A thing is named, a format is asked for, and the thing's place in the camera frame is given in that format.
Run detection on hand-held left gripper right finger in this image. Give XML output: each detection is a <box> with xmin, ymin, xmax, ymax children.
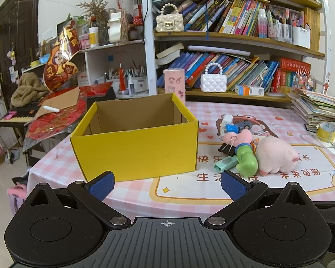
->
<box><xmin>206</xmin><ymin>170</ymin><xmax>312</xmax><ymax>228</ymax></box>

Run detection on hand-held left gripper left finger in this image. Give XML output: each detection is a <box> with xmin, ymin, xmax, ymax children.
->
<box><xmin>24</xmin><ymin>171</ymin><xmax>131</xmax><ymax>228</ymax></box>

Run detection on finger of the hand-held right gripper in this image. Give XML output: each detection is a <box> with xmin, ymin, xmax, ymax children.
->
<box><xmin>311</xmin><ymin>199</ymin><xmax>335</xmax><ymax>210</ymax></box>

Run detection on teal mini stapler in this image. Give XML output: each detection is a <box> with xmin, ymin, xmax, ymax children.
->
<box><xmin>214</xmin><ymin>156</ymin><xmax>238</xmax><ymax>173</ymax></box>

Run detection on green plastic toy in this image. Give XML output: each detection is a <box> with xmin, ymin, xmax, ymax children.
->
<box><xmin>234</xmin><ymin>143</ymin><xmax>259</xmax><ymax>175</ymax></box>

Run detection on black binder clip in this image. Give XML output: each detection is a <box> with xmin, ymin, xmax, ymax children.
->
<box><xmin>218</xmin><ymin>135</ymin><xmax>238</xmax><ymax>157</ymax></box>

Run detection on yellow cardboard box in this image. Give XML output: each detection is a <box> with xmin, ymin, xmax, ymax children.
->
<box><xmin>70</xmin><ymin>93</ymin><xmax>199</xmax><ymax>182</ymax></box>

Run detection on pink plush with orange feet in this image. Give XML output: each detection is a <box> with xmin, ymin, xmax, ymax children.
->
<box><xmin>223</xmin><ymin>130</ymin><xmax>253</xmax><ymax>148</ymax></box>

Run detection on pink pig plush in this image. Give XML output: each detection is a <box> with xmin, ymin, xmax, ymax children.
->
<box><xmin>255</xmin><ymin>137</ymin><xmax>299</xmax><ymax>177</ymax></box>

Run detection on white power adapter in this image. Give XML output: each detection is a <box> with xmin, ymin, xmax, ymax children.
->
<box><xmin>220</xmin><ymin>114</ymin><xmax>234</xmax><ymax>133</ymax></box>

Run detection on yellow patterned tape roll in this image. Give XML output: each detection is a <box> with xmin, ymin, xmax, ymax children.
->
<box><xmin>316</xmin><ymin>121</ymin><xmax>335</xmax><ymax>143</ymax></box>

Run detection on pink checked printed tablecloth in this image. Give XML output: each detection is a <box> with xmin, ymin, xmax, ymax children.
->
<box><xmin>26</xmin><ymin>100</ymin><xmax>335</xmax><ymax>204</ymax></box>

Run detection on red decoration sheets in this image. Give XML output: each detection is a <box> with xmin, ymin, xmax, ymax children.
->
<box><xmin>24</xmin><ymin>82</ymin><xmax>116</xmax><ymax>146</ymax></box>

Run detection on stack of picture books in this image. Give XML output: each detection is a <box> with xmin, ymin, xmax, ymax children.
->
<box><xmin>287</xmin><ymin>88</ymin><xmax>335</xmax><ymax>133</ymax></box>

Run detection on pink backpack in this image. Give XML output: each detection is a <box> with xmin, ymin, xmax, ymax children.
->
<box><xmin>7</xmin><ymin>184</ymin><xmax>28</xmax><ymax>218</ymax></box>

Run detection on orange white blue carton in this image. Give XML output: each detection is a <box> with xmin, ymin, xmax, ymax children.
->
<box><xmin>235</xmin><ymin>84</ymin><xmax>265</xmax><ymax>96</ymax></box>

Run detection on brown cardboard sheet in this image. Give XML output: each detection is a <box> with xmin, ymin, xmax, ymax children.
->
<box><xmin>35</xmin><ymin>86</ymin><xmax>81</xmax><ymax>118</ymax></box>

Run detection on white quilted handbag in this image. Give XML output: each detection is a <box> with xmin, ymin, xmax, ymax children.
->
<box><xmin>200</xmin><ymin>63</ymin><xmax>228</xmax><ymax>92</ymax></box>

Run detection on red white toy rocket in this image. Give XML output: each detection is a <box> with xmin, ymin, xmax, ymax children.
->
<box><xmin>118</xmin><ymin>63</ymin><xmax>128</xmax><ymax>95</ymax></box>

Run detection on bunch of brushes and pens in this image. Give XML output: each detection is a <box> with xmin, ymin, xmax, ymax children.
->
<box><xmin>105</xmin><ymin>60</ymin><xmax>148</xmax><ymax>94</ymax></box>

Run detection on electric keyboard piano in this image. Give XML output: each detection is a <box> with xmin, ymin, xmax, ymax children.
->
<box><xmin>0</xmin><ymin>100</ymin><xmax>45</xmax><ymax>127</ymax></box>

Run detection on cluster of small figurines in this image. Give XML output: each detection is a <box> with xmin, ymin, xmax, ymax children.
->
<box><xmin>294</xmin><ymin>71</ymin><xmax>317</xmax><ymax>91</ymax></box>

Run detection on row of blue books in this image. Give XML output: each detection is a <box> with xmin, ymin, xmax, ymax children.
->
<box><xmin>184</xmin><ymin>52</ymin><xmax>280</xmax><ymax>91</ymax></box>

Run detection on pink printed box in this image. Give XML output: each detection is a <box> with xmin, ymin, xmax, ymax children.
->
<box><xmin>163</xmin><ymin>68</ymin><xmax>186</xmax><ymax>102</ymax></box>

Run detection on red gold foil balloon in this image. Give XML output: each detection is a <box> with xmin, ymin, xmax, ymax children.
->
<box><xmin>42</xmin><ymin>19</ymin><xmax>84</xmax><ymax>92</ymax></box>

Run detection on brown blanket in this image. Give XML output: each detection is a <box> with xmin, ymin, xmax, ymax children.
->
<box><xmin>10</xmin><ymin>72</ymin><xmax>49</xmax><ymax>108</ymax></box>

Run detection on white cabinet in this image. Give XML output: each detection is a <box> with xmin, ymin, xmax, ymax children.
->
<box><xmin>80</xmin><ymin>40</ymin><xmax>147</xmax><ymax>98</ymax></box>

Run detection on red boxed book set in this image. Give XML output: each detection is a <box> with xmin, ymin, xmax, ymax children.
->
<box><xmin>271</xmin><ymin>57</ymin><xmax>311</xmax><ymax>94</ymax></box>

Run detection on white rolled paper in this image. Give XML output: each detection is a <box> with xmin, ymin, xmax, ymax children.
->
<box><xmin>188</xmin><ymin>45</ymin><xmax>250</xmax><ymax>56</ymax></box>

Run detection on thick old book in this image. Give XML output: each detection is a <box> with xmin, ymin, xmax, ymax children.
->
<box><xmin>156</xmin><ymin>52</ymin><xmax>182</xmax><ymax>66</ymax></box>
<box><xmin>156</xmin><ymin>42</ymin><xmax>185</xmax><ymax>58</ymax></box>

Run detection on white jar yellow label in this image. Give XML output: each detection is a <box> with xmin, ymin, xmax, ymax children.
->
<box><xmin>89</xmin><ymin>26</ymin><xmax>99</xmax><ymax>48</ymax></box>

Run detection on wooden bookshelf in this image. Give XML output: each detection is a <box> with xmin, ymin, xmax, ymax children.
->
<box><xmin>141</xmin><ymin>0</ymin><xmax>333</xmax><ymax>104</ymax></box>

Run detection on white pen holder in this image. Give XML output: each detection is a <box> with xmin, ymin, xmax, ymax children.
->
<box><xmin>292</xmin><ymin>26</ymin><xmax>311</xmax><ymax>48</ymax></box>

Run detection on white wavy vase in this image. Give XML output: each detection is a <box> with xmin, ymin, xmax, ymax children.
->
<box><xmin>108</xmin><ymin>10</ymin><xmax>129</xmax><ymax>44</ymax></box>

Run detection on row of yellow books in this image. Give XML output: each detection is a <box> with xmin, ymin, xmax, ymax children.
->
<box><xmin>304</xmin><ymin>7</ymin><xmax>321</xmax><ymax>52</ymax></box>

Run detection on tall pastel bottle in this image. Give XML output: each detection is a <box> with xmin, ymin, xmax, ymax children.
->
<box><xmin>258</xmin><ymin>8</ymin><xmax>268</xmax><ymax>38</ymax></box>

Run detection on bundle of colourful markers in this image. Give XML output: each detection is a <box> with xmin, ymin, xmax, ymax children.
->
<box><xmin>266</xmin><ymin>7</ymin><xmax>310</xmax><ymax>44</ymax></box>

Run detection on row of colourful books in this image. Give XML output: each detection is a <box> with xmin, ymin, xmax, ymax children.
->
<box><xmin>181</xmin><ymin>0</ymin><xmax>267</xmax><ymax>37</ymax></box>

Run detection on cream quilted handbag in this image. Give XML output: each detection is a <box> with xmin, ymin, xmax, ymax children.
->
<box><xmin>156</xmin><ymin>3</ymin><xmax>184</xmax><ymax>32</ymax></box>

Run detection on dark wooden door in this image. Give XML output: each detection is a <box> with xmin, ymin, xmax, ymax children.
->
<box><xmin>0</xmin><ymin>0</ymin><xmax>41</xmax><ymax>109</ymax></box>

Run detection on dried flowers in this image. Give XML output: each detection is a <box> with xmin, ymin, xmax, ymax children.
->
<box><xmin>76</xmin><ymin>0</ymin><xmax>109</xmax><ymax>45</ymax></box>

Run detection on white cable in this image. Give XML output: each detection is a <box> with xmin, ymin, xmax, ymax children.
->
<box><xmin>300</xmin><ymin>134</ymin><xmax>335</xmax><ymax>149</ymax></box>

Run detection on blue string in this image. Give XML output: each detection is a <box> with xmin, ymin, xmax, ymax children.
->
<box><xmin>204</xmin><ymin>1</ymin><xmax>211</xmax><ymax>38</ymax></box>

